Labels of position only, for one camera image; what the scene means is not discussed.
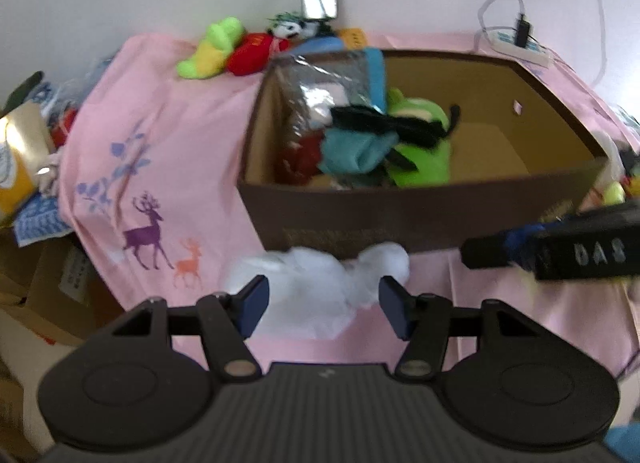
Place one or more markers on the green yellow plush toy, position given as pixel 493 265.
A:
pixel 212 52

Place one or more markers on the blue patterned cloth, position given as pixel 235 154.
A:
pixel 39 220

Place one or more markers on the black cloth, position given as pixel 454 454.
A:
pixel 364 119

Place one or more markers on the red plush toy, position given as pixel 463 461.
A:
pixel 254 53

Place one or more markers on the brown cardboard box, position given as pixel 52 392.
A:
pixel 518 155

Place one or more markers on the black charger plug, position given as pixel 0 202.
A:
pixel 522 31

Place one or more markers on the red plush item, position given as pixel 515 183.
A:
pixel 298 162

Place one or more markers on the teal bath mesh sponge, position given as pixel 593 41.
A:
pixel 347 152

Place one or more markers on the yellow paper bag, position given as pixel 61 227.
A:
pixel 25 146

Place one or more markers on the white plush toy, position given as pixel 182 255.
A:
pixel 614 169

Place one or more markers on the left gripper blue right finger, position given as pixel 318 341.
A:
pixel 403 311

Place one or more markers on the blue glasses case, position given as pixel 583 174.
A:
pixel 319 45

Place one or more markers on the green avocado plush toy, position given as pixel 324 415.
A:
pixel 424 130

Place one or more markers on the small panda plush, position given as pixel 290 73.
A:
pixel 292 25

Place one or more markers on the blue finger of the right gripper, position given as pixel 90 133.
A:
pixel 521 245

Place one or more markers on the pink deer print tablecloth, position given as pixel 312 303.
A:
pixel 149 182

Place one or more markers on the blue snowflake plastic package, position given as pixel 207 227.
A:
pixel 312 84

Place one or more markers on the white power strip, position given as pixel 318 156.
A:
pixel 503 42

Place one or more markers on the yellow book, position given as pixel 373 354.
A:
pixel 353 38

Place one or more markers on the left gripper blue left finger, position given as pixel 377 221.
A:
pixel 249 305

